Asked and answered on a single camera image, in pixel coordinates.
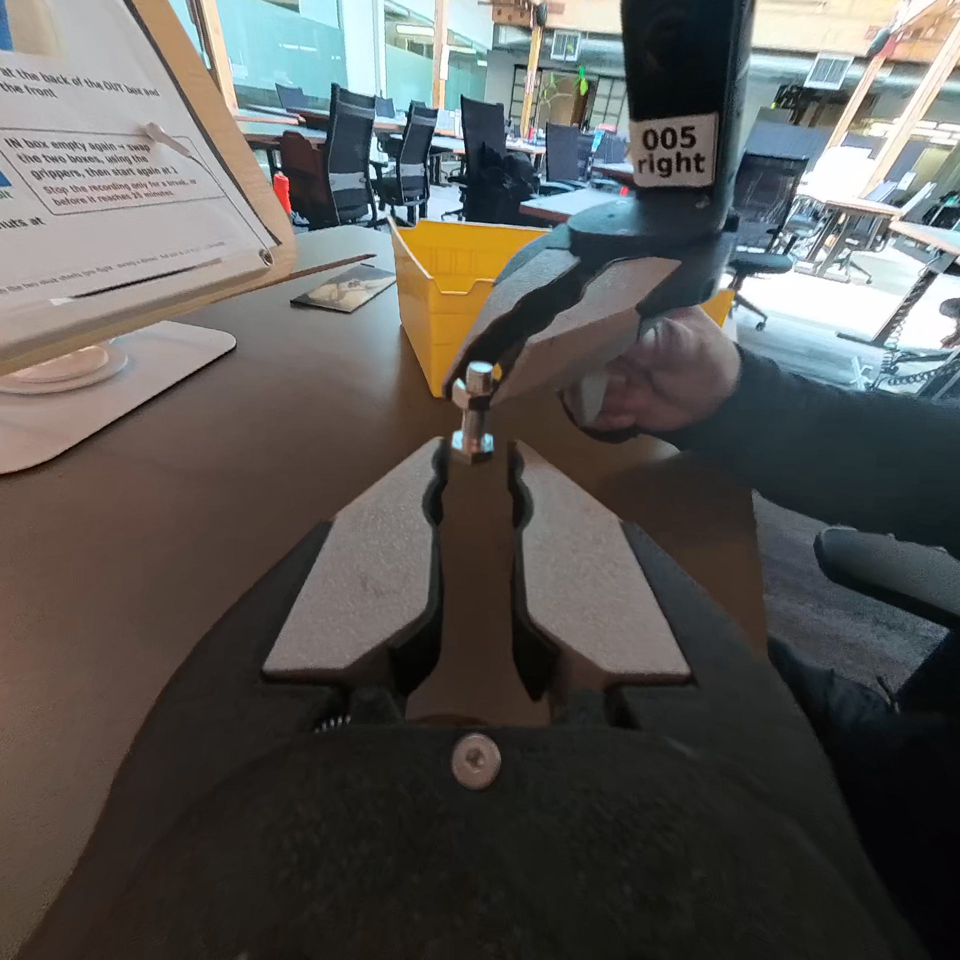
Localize instruction sheet on stand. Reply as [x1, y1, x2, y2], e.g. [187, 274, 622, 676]
[0, 0, 297, 475]

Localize wooden office desk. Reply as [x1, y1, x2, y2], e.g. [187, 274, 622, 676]
[796, 193, 903, 280]

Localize white office desk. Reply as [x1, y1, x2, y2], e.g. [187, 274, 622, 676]
[517, 186, 640, 228]

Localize person's dark pants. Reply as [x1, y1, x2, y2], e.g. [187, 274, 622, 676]
[765, 636, 960, 960]

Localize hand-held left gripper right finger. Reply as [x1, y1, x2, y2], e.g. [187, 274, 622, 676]
[508, 439, 693, 700]

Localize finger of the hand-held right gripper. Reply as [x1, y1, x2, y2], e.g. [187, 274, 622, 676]
[491, 257, 682, 406]
[442, 246, 582, 400]

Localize silver hex bolt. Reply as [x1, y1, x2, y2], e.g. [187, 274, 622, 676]
[450, 361, 500, 465]

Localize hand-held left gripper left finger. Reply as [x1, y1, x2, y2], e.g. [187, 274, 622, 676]
[261, 436, 450, 699]

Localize wall air vent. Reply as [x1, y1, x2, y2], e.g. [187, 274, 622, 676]
[804, 52, 855, 91]

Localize black chair armrest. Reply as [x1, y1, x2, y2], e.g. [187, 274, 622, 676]
[813, 525, 960, 627]

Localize dark printed card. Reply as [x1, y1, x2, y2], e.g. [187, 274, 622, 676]
[291, 262, 397, 310]

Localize yellow plastic bin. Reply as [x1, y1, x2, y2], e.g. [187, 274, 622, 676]
[388, 219, 736, 397]

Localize person's right hand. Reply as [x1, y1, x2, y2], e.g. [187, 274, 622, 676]
[600, 306, 745, 444]

